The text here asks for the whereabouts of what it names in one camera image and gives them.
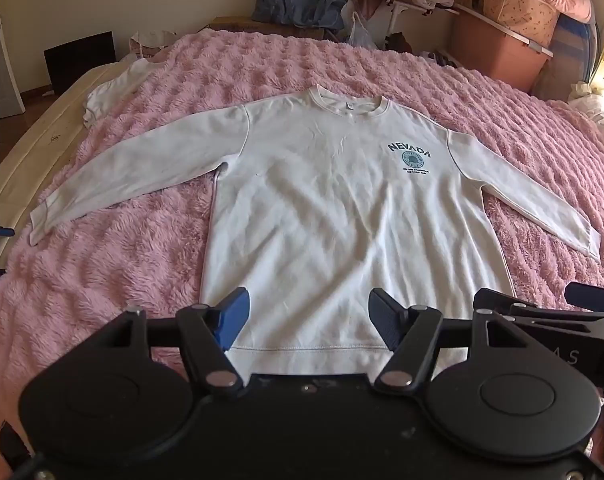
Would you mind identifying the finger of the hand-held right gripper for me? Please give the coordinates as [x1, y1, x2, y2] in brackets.
[473, 288, 604, 333]
[564, 282, 604, 313]

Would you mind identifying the flat black box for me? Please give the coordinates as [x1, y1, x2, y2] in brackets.
[43, 31, 117, 96]

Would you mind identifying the floral fabric storage bag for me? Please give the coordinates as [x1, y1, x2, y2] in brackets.
[463, 0, 565, 47]

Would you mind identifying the white folding table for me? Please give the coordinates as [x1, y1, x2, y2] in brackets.
[367, 0, 554, 58]

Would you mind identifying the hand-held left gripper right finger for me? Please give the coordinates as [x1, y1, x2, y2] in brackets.
[368, 287, 522, 394]

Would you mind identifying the white printed sweatshirt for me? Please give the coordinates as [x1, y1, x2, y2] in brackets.
[28, 85, 601, 378]

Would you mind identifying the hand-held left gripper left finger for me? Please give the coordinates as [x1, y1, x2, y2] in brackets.
[99, 287, 251, 401]

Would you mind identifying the blue duffel bag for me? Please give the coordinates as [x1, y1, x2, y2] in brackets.
[252, 0, 351, 27]

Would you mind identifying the white plastic bag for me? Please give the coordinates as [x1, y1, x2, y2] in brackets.
[348, 10, 379, 49]

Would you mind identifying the pink plastic storage box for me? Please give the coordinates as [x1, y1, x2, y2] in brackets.
[451, 9, 550, 95]

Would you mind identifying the crumpled white cloth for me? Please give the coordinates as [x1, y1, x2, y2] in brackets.
[568, 81, 604, 128]

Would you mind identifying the white paper bag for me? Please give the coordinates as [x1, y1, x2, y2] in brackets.
[130, 30, 177, 62]

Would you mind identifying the pink fluffy blanket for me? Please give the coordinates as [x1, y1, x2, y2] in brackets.
[0, 27, 604, 441]

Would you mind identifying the beige mattress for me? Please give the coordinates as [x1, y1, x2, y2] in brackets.
[0, 62, 138, 221]

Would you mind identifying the plain white garment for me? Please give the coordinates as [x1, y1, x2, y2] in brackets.
[83, 56, 169, 129]

